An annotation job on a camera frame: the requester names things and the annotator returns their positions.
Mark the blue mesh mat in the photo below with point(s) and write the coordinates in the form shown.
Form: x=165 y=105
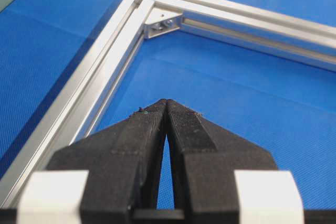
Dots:
x=286 y=107

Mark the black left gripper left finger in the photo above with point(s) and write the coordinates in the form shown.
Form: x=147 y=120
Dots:
x=100 y=178

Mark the silver corner bracket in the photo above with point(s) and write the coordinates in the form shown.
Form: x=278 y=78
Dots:
x=161 y=21

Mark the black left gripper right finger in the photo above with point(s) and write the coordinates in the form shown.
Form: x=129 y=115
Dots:
x=220 y=177

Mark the aluminium extrusion frame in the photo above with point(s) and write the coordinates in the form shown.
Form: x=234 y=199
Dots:
x=78 y=108

